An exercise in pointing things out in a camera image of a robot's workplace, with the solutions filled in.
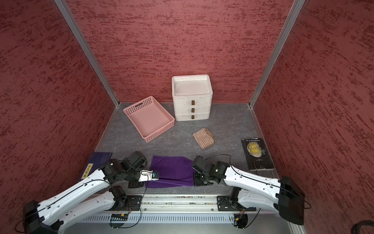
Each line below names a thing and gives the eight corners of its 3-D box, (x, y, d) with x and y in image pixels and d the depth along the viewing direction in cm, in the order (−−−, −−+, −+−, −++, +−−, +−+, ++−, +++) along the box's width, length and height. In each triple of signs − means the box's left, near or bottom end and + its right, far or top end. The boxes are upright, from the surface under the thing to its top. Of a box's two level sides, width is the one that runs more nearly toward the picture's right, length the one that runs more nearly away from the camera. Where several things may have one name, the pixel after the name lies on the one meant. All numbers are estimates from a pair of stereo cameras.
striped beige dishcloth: (202, 150, 96) (203, 147, 93) (192, 135, 103) (192, 133, 101) (216, 142, 100) (217, 140, 97) (206, 128, 107) (206, 126, 105)
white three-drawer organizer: (173, 121, 111) (169, 95, 90) (175, 100, 126) (172, 74, 105) (208, 121, 111) (213, 95, 91) (206, 100, 126) (210, 74, 105)
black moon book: (249, 170, 87) (250, 169, 85) (241, 139, 101) (241, 137, 100) (274, 170, 87) (276, 169, 86) (262, 139, 101) (264, 137, 100)
